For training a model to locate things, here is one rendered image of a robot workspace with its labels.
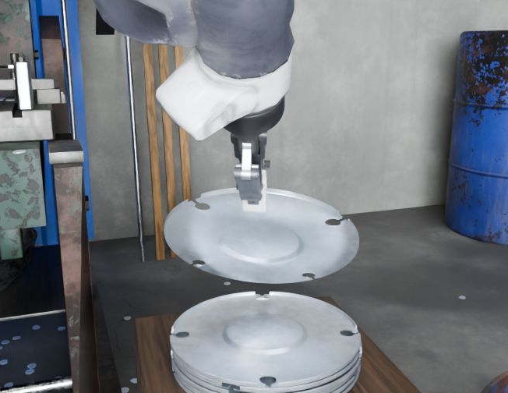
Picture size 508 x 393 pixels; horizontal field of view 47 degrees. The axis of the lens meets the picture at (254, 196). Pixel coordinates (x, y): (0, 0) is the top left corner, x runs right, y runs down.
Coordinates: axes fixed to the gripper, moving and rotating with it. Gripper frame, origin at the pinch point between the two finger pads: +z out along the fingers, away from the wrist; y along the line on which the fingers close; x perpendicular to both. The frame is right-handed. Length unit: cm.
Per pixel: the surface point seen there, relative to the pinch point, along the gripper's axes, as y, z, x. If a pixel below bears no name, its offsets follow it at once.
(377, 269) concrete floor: 54, 141, -38
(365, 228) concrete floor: 90, 178, -38
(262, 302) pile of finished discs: -3.4, 31.3, -0.5
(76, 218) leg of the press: 8.2, 25.7, 33.3
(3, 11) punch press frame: 61, 27, 63
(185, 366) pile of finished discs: -18.5, 17.4, 8.9
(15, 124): 26, 22, 48
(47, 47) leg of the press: 64, 40, 58
